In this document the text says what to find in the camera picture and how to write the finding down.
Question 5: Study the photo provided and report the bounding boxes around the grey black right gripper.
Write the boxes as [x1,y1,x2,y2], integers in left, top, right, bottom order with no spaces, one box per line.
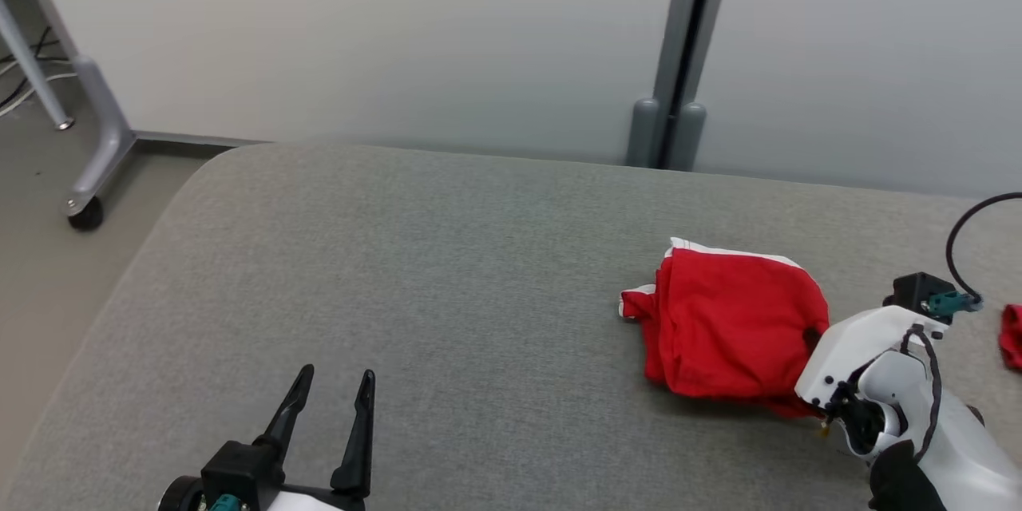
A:
[826,350,933,460]

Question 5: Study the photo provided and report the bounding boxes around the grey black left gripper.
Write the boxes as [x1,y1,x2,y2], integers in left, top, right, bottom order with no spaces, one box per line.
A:
[156,365,376,511]

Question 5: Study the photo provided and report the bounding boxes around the red shirt white collar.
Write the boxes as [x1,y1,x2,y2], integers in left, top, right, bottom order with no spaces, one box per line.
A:
[998,303,1022,373]

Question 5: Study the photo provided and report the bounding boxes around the red shorts white stripes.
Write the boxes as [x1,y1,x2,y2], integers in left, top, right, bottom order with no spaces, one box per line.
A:
[619,237,831,421]

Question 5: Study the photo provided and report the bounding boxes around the grey table leg with caster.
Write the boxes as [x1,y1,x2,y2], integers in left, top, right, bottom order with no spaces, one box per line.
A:
[0,0,138,231]

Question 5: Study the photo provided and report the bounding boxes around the thin grey metal leg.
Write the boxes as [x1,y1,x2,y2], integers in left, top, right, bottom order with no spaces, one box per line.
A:
[0,0,75,132]

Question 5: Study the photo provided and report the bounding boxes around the thin black right gripper cable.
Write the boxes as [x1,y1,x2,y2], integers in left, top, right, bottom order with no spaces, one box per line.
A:
[901,323,945,464]

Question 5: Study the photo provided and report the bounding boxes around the right camera cable teal connector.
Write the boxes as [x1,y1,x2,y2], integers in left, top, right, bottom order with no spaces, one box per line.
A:
[926,193,1022,317]

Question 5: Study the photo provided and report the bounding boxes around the grey wall baseboard strip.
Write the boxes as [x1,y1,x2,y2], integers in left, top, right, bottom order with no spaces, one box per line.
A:
[132,130,274,149]

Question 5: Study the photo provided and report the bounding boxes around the grey cylindrical post foot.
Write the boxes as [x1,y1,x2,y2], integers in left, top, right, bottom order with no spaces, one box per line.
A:
[667,102,708,172]
[627,98,664,168]

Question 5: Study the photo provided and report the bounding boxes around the grey metal partition post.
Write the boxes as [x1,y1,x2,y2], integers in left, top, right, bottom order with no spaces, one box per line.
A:
[653,0,739,170]

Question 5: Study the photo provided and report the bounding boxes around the white floor cable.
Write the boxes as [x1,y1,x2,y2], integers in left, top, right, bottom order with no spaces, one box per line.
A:
[0,72,81,118]

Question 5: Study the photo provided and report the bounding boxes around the black floor cable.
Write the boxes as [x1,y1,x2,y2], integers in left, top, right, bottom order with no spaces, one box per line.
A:
[0,26,69,109]

